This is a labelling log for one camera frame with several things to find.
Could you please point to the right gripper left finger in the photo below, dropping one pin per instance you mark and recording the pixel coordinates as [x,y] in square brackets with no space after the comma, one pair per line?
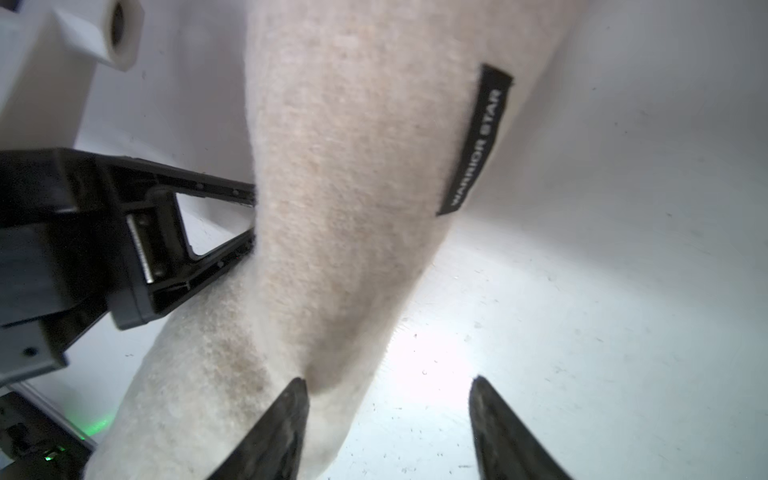
[272,448]

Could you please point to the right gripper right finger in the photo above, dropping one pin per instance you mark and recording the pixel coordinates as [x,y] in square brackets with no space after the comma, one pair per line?
[505,448]

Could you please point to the beige knitted scarf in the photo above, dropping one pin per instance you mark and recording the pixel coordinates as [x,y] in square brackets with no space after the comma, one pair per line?
[358,114]

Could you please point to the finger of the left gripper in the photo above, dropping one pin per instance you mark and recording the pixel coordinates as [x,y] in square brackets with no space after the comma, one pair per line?
[171,233]

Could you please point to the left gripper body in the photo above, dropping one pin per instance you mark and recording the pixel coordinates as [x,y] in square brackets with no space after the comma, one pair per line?
[67,255]

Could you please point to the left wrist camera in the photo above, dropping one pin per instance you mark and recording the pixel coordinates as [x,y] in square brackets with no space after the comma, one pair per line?
[49,53]

